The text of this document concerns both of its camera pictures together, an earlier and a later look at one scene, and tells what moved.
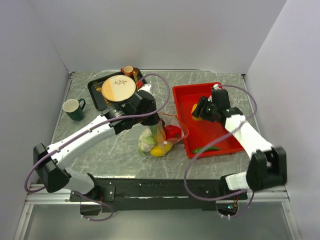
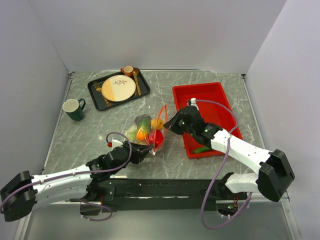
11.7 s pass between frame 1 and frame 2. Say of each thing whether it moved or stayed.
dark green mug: stayed
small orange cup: stayed
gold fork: stayed
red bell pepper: moved
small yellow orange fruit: moved
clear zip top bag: moved
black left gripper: moved
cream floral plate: stayed
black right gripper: moved
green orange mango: moved
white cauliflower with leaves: moved
